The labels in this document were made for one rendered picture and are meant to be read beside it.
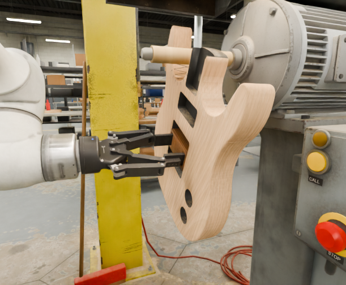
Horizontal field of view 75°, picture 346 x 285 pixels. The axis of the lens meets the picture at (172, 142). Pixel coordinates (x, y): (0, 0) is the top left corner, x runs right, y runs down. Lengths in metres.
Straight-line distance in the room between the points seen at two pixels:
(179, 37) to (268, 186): 0.50
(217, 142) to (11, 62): 0.37
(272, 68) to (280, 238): 0.49
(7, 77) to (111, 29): 0.96
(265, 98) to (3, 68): 0.42
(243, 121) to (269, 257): 0.59
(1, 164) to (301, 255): 0.70
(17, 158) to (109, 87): 0.95
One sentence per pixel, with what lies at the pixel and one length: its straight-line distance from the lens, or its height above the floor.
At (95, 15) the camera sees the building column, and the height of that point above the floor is 1.58.
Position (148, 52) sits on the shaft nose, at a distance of 0.47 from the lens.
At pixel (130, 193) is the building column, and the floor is 0.57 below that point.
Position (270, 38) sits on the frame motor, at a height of 1.28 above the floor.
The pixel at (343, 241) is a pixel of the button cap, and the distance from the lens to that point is 0.39.
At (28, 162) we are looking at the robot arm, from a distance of 0.45.
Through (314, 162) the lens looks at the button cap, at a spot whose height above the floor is 1.07.
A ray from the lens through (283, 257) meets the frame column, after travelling 0.79.
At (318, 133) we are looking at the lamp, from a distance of 0.40.
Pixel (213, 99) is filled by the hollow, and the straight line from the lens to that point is 0.41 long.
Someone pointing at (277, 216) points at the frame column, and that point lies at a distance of 0.76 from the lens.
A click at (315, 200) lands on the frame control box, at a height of 1.01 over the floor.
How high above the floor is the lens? 1.17
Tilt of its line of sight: 12 degrees down
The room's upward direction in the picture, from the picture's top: straight up
